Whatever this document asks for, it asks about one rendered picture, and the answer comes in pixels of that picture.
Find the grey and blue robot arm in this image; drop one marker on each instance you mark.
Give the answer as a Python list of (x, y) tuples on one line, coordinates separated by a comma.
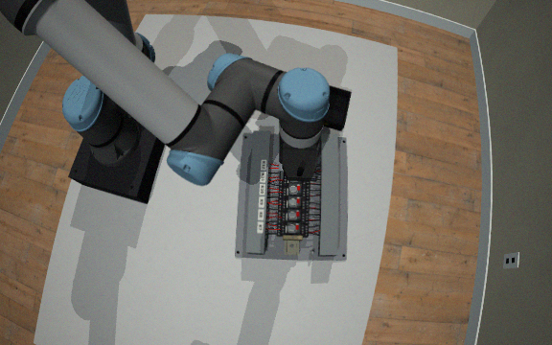
[(113, 58)]

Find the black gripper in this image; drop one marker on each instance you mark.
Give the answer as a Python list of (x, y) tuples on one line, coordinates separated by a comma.
[(297, 158)]

